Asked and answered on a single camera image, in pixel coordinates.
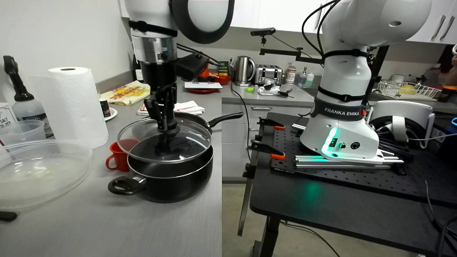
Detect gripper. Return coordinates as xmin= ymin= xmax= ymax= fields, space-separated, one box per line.
xmin=139 ymin=60 xmax=179 ymax=132

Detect glass pot lid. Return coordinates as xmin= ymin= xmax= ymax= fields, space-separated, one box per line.
xmin=117 ymin=117 xmax=213 ymax=164

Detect dark cup with orange lid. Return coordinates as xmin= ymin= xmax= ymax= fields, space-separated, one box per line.
xmin=438 ymin=85 xmax=457 ymax=104

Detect white red-striped dish towel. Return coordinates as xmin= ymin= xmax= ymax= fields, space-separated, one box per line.
xmin=137 ymin=100 xmax=206 ymax=116

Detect yellow printed bag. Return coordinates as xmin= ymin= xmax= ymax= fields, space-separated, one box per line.
xmin=100 ymin=80 xmax=151 ymax=106

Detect white cutting board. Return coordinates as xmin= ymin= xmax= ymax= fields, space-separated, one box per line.
xmin=184 ymin=81 xmax=224 ymax=90

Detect small dark can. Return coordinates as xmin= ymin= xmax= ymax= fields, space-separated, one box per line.
xmin=99 ymin=98 xmax=112 ymax=118

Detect black frying pan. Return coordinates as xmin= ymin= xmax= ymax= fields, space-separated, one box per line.
xmin=141 ymin=112 xmax=245 ymax=135

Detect red mug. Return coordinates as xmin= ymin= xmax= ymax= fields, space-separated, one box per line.
xmin=105 ymin=138 xmax=141 ymax=172

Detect black cooking pot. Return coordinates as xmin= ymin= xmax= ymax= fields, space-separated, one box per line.
xmin=108 ymin=144 xmax=215 ymax=203

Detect steel electric kettle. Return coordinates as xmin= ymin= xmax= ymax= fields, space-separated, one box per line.
xmin=229 ymin=55 xmax=256 ymax=87

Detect paper towel roll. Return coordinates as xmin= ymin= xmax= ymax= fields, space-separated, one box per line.
xmin=30 ymin=66 xmax=109 ymax=149

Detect white crumpled cloth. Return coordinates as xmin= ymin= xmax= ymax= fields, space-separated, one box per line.
xmin=257 ymin=85 xmax=281 ymax=96

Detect black clamp with orange grip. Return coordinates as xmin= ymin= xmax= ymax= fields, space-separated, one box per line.
xmin=248 ymin=139 xmax=286 ymax=161
xmin=257 ymin=117 xmax=286 ymax=131

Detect steel toaster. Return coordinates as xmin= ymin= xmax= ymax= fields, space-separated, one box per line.
xmin=254 ymin=64 xmax=283 ymax=86

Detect white bottle with red label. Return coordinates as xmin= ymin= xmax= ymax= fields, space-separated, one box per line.
xmin=285 ymin=63 xmax=297 ymax=85

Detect spray bottle with black trigger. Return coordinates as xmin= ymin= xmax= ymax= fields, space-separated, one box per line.
xmin=3 ymin=55 xmax=54 ymax=138

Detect large clear plastic bowl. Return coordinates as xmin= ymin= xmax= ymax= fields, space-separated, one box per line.
xmin=0 ymin=139 xmax=94 ymax=211

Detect clear plastic measuring cup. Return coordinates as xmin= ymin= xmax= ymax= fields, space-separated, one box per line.
xmin=0 ymin=120 xmax=46 ymax=145

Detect white salt box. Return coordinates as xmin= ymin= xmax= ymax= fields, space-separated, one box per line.
xmin=0 ymin=102 xmax=17 ymax=126

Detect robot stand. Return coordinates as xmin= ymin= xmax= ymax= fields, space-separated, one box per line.
xmin=237 ymin=112 xmax=457 ymax=257

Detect white headset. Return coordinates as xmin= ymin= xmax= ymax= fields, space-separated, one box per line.
xmin=367 ymin=100 xmax=436 ymax=149

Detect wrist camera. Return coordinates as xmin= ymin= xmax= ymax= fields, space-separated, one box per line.
xmin=176 ymin=53 xmax=210 ymax=81

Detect camera on mount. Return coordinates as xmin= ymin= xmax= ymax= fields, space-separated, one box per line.
xmin=250 ymin=27 xmax=324 ymax=65

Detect white wall cabinets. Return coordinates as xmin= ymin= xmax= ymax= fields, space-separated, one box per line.
xmin=118 ymin=0 xmax=457 ymax=45

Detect coil of black cable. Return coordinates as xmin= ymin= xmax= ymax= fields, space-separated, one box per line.
xmin=371 ymin=121 xmax=416 ymax=163

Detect white wire dish rack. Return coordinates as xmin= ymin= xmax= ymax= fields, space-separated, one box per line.
xmin=377 ymin=80 xmax=442 ymax=101

